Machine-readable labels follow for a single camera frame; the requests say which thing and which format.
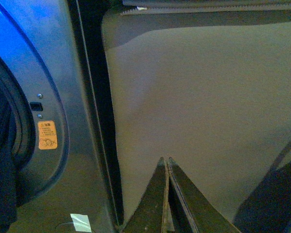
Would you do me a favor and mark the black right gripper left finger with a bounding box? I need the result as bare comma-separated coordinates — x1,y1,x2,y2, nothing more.
122,157,169,233

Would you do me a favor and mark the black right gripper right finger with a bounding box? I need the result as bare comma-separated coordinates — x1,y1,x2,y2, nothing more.
168,158,240,233

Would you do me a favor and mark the black garment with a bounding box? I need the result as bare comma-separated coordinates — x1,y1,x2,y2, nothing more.
0,88,17,233

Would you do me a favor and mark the grey front-load washing machine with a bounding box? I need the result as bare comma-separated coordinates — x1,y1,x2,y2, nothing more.
0,0,124,233

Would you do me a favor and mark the silver tape patch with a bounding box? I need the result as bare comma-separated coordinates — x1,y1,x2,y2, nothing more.
70,214,92,233

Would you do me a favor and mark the orange warning sticker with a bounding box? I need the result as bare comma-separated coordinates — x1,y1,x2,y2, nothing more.
37,120,58,150

